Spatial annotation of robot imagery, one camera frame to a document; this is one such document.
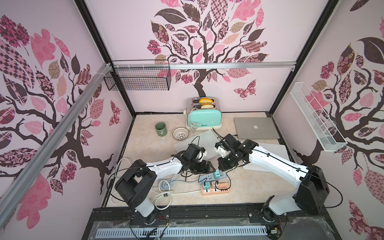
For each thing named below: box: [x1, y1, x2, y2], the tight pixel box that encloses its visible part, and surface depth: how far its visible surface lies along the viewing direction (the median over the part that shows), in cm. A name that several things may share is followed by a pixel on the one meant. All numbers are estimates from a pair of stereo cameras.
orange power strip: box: [200, 183, 230, 196], surface depth 81 cm
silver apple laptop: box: [233, 117, 280, 139], surface depth 113 cm
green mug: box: [155, 122, 168, 137], surface depth 109 cm
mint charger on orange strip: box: [202, 182, 211, 190], surface depth 78 cm
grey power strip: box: [198, 171, 227, 185], surface depth 85 cm
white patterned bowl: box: [172, 127, 189, 141], surface depth 106 cm
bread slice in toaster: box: [199, 98, 213, 104], surface depth 103 cm
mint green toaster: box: [186, 97, 223, 131], surface depth 103 cm
